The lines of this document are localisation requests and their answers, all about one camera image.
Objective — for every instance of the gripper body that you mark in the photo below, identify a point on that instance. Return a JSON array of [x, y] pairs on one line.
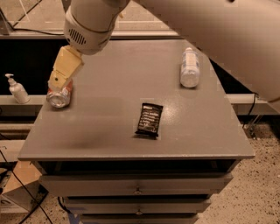
[[86, 39]]

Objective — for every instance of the red coke can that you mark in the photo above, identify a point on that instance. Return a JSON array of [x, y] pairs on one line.
[[60, 99]]

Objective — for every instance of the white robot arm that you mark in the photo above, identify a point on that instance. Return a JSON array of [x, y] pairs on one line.
[[241, 36]]

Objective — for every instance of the white pump soap bottle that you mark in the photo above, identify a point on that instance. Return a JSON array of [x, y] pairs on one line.
[[17, 90]]

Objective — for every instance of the black snack bar packet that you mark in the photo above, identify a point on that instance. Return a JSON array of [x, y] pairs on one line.
[[149, 120]]

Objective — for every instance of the grey drawer cabinet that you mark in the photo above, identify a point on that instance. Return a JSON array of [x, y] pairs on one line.
[[96, 134]]

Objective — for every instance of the clear plastic water bottle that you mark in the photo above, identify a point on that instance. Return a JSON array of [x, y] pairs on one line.
[[190, 69]]

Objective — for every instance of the cardboard box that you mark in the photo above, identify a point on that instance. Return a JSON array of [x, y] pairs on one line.
[[17, 196]]

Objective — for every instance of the bottom grey drawer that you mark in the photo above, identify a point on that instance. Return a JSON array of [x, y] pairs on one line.
[[139, 219]]

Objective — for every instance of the grey drawer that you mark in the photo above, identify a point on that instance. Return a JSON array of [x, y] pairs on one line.
[[135, 185], [137, 205], [139, 219]]

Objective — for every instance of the top grey drawer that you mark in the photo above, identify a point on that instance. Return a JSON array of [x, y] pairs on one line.
[[135, 185]]

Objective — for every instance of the middle grey drawer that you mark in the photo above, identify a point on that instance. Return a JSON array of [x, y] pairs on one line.
[[137, 205]]

